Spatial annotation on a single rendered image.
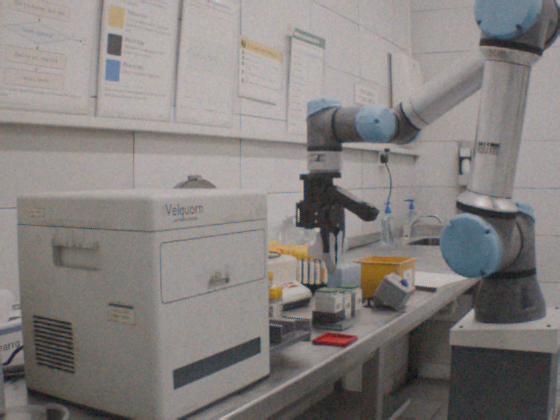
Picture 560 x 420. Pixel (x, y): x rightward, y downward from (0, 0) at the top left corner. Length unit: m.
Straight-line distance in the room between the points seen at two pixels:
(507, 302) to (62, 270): 0.81
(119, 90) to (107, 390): 0.97
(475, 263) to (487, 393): 0.29
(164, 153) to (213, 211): 0.94
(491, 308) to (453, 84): 0.45
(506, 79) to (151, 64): 0.99
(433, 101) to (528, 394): 0.61
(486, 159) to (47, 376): 0.79
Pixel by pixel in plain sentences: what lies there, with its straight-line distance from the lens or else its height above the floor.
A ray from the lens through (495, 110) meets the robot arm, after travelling 1.15.
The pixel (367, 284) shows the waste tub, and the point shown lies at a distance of 1.72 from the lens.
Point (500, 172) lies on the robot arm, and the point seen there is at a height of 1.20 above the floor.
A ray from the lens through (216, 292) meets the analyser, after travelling 0.91.
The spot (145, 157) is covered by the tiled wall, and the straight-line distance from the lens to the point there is 1.76.
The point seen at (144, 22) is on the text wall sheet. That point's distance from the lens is 1.77.
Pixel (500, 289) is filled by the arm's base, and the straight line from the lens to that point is 1.29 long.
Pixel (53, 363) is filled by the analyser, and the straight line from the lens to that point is 0.97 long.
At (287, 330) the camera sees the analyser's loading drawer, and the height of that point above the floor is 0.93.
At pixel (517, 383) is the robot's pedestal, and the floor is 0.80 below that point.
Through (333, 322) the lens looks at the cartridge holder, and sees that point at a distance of 1.39.
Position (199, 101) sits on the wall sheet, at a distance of 1.96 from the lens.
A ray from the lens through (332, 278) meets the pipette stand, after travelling 1.61.
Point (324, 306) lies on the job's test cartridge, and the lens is 1.40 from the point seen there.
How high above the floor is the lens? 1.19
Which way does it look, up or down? 3 degrees down
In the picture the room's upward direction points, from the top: straight up
